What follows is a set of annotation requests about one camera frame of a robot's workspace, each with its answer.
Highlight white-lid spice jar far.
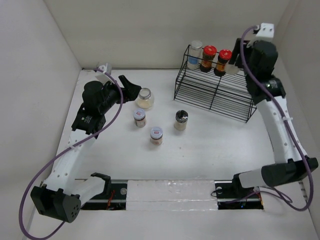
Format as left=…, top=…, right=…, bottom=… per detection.
left=133, top=108, right=147, bottom=128

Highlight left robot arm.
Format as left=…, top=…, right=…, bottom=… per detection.
left=30, top=75, right=142, bottom=223

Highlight black-cap grinder bottle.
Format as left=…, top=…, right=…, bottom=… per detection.
left=174, top=110, right=189, bottom=131

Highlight purple cable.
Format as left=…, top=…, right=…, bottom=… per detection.
left=217, top=24, right=313, bottom=212
left=18, top=67, right=124, bottom=240

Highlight black wire rack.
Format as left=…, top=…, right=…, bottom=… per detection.
left=173, top=45, right=257, bottom=123

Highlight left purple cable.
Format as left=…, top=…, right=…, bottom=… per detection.
left=18, top=67, right=124, bottom=240

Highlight red-lid orange-label sauce jar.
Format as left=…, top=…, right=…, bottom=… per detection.
left=213, top=49, right=232, bottom=77

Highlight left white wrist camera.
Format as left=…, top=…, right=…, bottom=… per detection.
left=95, top=63, right=112, bottom=83

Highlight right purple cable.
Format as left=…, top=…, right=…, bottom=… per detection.
left=217, top=24, right=313, bottom=212

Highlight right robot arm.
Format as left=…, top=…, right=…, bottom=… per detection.
left=229, top=38, right=319, bottom=197

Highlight silver-cap shaker bottle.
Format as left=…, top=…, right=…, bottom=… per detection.
left=224, top=62, right=244, bottom=76

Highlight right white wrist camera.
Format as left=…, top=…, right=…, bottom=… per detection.
left=252, top=22, right=275, bottom=42

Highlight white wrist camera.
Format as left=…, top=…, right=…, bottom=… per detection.
left=252, top=22, right=275, bottom=42
left=95, top=63, right=112, bottom=83

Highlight white-lid spice jar near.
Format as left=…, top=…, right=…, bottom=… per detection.
left=150, top=126, right=164, bottom=145

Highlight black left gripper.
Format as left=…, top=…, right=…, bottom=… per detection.
left=98, top=75, right=141, bottom=114

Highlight red-lid dark sauce jar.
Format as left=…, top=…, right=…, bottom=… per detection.
left=199, top=45, right=217, bottom=73

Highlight white-lid spice jar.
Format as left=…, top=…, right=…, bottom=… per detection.
left=133, top=108, right=147, bottom=128
left=150, top=126, right=164, bottom=145

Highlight blue-label jar silver lid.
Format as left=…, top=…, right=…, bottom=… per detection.
left=187, top=40, right=203, bottom=70

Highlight round glass jar silver rim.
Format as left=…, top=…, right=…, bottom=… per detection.
left=135, top=87, right=154, bottom=109

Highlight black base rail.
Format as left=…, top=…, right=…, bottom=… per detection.
left=82, top=180, right=263, bottom=212

